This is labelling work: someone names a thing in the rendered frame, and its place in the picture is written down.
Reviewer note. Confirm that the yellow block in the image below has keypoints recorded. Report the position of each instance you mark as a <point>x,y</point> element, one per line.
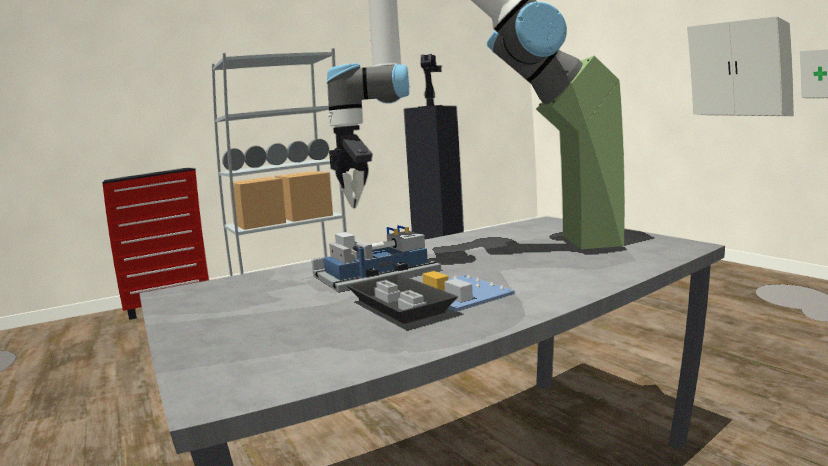
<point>435,279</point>

